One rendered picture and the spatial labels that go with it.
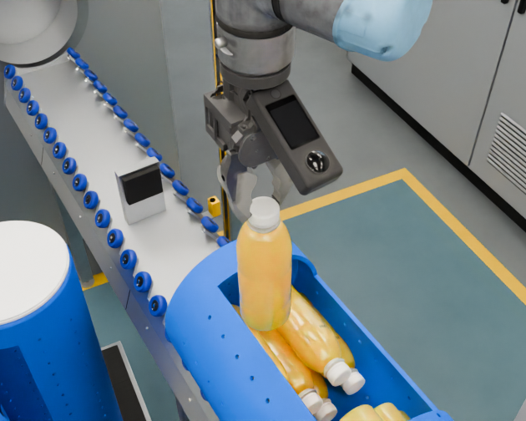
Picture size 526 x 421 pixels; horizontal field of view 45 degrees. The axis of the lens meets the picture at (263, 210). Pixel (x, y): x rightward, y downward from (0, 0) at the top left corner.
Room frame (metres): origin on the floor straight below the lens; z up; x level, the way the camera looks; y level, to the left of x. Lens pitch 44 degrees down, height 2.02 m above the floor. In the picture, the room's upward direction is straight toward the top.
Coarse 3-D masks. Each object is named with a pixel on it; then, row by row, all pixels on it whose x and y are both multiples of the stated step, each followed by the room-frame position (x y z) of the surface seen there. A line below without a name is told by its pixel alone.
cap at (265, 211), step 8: (256, 200) 0.56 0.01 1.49; (264, 200) 0.56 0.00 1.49; (272, 200) 0.56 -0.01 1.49; (256, 208) 0.55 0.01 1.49; (264, 208) 0.55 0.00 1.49; (272, 208) 0.55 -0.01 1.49; (256, 216) 0.53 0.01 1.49; (264, 216) 0.53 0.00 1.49; (272, 216) 0.53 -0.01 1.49; (256, 224) 0.53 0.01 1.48; (264, 224) 0.53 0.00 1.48; (272, 224) 0.53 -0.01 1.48
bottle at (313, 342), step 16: (304, 304) 0.67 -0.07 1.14; (288, 320) 0.64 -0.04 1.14; (304, 320) 0.64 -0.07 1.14; (320, 320) 0.64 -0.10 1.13; (288, 336) 0.62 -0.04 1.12; (304, 336) 0.61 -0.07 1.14; (320, 336) 0.60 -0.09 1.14; (304, 352) 0.59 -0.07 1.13; (320, 352) 0.58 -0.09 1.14; (336, 352) 0.58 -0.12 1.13; (320, 368) 0.56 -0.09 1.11
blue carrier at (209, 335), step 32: (224, 256) 0.70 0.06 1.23; (192, 288) 0.66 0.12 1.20; (224, 288) 0.71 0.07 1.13; (320, 288) 0.74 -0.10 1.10; (192, 320) 0.61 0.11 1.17; (224, 320) 0.59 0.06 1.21; (352, 320) 0.65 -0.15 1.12; (192, 352) 0.58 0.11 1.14; (224, 352) 0.55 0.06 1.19; (256, 352) 0.53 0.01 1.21; (352, 352) 0.64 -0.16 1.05; (384, 352) 0.59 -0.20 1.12; (224, 384) 0.51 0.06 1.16; (256, 384) 0.49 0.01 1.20; (288, 384) 0.47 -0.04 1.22; (384, 384) 0.57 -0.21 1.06; (224, 416) 0.48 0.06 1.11; (256, 416) 0.45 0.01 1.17; (288, 416) 0.43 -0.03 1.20; (416, 416) 0.51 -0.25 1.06; (448, 416) 0.45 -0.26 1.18
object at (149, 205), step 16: (144, 160) 1.13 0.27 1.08; (128, 176) 1.08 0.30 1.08; (144, 176) 1.09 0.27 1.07; (160, 176) 1.11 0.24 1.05; (128, 192) 1.06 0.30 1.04; (144, 192) 1.08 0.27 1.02; (160, 192) 1.10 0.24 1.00; (128, 208) 1.07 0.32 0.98; (144, 208) 1.10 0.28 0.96; (160, 208) 1.12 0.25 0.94; (128, 224) 1.07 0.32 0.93
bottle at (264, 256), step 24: (240, 240) 0.54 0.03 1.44; (264, 240) 0.52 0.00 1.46; (288, 240) 0.54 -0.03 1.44; (240, 264) 0.53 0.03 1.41; (264, 264) 0.51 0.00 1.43; (288, 264) 0.53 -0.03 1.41; (240, 288) 0.53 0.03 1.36; (264, 288) 0.51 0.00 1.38; (288, 288) 0.53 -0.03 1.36; (240, 312) 0.54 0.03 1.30; (264, 312) 0.51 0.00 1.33; (288, 312) 0.53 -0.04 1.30
